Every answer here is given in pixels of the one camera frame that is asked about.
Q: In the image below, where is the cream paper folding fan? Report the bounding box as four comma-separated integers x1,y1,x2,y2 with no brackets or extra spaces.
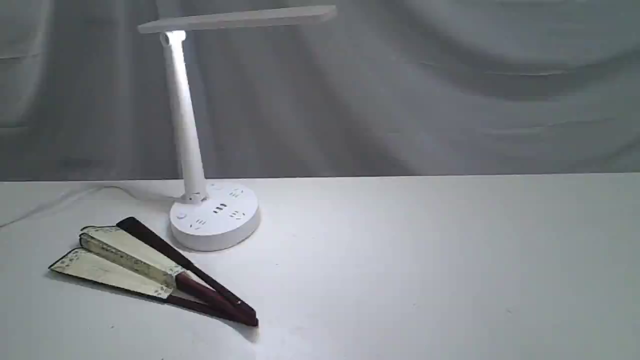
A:
48,216,259,328

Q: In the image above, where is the white desk lamp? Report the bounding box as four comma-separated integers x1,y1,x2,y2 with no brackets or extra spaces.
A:
137,5,338,252

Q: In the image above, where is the grey backdrop curtain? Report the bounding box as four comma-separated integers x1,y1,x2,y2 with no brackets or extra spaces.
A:
1,0,640,182

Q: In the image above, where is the white lamp power cable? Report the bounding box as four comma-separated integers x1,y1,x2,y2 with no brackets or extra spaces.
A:
0,185,177,229

